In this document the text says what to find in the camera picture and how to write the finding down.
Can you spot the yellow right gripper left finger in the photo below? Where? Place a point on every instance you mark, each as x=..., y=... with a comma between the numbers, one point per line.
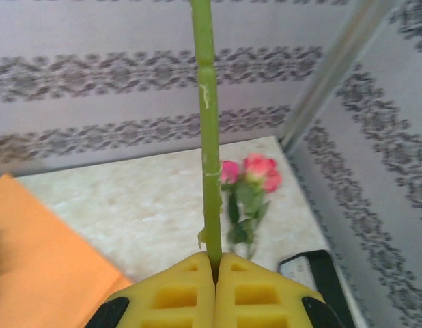
x=170, y=300

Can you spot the orange wrapping paper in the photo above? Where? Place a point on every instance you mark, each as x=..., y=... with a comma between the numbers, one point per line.
x=43, y=256

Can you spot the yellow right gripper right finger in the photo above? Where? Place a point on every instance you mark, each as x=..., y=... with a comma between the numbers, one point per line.
x=262, y=300

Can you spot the black alarm clock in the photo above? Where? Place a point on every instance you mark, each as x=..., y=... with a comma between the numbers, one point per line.
x=320, y=283

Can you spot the right aluminium corner post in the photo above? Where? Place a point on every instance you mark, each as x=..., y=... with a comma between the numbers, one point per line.
x=330, y=68

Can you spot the red pink fake flower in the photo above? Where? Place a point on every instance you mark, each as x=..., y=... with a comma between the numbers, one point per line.
x=259, y=171

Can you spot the light blue fake flower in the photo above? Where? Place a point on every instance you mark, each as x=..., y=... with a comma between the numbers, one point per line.
x=209, y=136

